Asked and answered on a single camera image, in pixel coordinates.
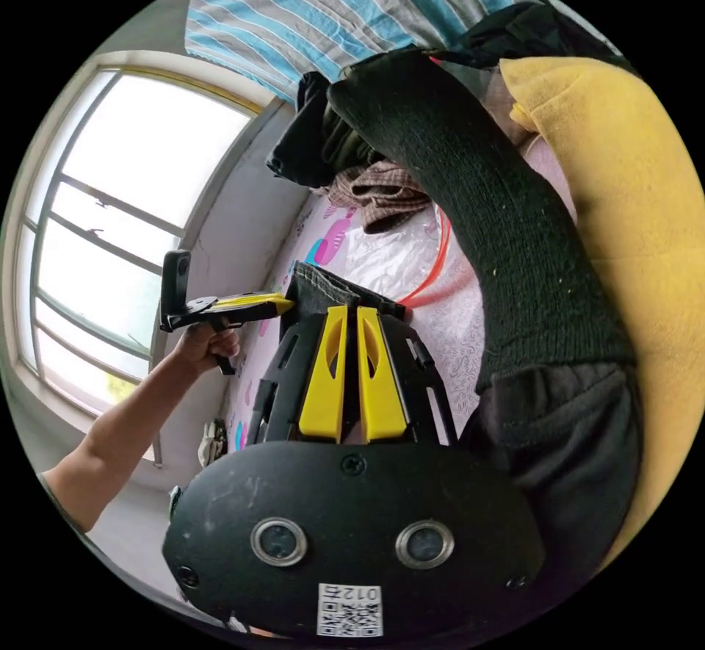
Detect person's left hand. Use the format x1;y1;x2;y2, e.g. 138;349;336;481
173;321;242;379

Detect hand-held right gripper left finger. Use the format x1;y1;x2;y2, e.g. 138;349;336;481
297;305;350;444

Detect pile of clothes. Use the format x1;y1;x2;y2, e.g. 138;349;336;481
266;0;646;579

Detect black jeans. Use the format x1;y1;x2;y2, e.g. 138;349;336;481
283;259;408;327

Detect person's left forearm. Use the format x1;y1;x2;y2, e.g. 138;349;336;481
40;351;195;533

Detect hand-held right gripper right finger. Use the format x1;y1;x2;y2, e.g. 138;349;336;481
356;306;410;445

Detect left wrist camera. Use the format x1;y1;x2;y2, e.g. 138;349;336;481
160;248;192;326

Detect blue grey striped pillow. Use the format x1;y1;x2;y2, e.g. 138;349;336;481
184;0;518;103

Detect clear plastic bag orange trim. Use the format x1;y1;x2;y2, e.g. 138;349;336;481
330;203;461;309

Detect window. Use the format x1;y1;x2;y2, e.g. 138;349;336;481
1;49;267;463

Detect yellow fleece garment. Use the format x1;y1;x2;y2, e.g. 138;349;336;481
498;57;705;568

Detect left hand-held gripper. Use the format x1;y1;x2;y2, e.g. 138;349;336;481
159;291;297;378

